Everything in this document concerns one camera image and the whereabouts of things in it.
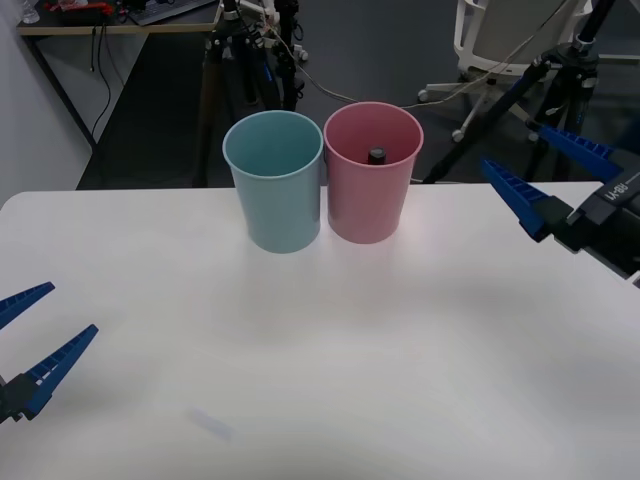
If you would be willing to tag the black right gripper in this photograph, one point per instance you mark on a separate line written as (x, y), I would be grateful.
(612, 225)

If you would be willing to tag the small dark plastic bottle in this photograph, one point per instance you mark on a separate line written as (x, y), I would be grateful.
(377, 155)

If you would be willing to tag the wooden-edged black desk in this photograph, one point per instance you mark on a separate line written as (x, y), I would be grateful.
(75, 29)

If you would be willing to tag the black and blue tripod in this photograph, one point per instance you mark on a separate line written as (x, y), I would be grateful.
(570, 65)

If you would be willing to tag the pale blue plastic bin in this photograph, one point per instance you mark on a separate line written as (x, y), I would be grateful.
(280, 215)

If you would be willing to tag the black tripod with brown leg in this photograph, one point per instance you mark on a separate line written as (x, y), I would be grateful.
(210, 75)

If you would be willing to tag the black keyboard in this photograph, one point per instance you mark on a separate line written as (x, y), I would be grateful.
(165, 10)

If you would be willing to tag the red tool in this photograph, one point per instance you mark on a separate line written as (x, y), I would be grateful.
(95, 7)

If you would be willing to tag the white office chair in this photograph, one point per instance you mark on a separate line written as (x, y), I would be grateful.
(500, 45)

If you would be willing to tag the pink plastic bin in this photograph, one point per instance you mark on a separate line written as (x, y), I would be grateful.
(367, 205)

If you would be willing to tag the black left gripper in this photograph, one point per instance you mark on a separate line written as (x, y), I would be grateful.
(3, 405)

